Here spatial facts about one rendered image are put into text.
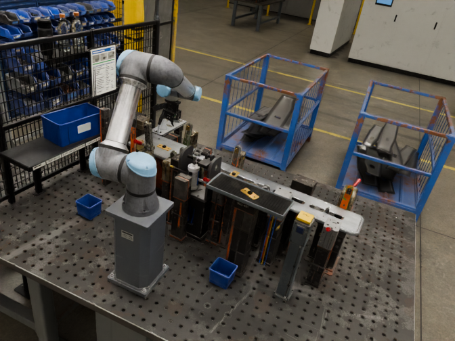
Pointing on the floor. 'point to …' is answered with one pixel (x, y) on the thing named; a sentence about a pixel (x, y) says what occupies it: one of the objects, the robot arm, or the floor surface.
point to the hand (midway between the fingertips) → (164, 130)
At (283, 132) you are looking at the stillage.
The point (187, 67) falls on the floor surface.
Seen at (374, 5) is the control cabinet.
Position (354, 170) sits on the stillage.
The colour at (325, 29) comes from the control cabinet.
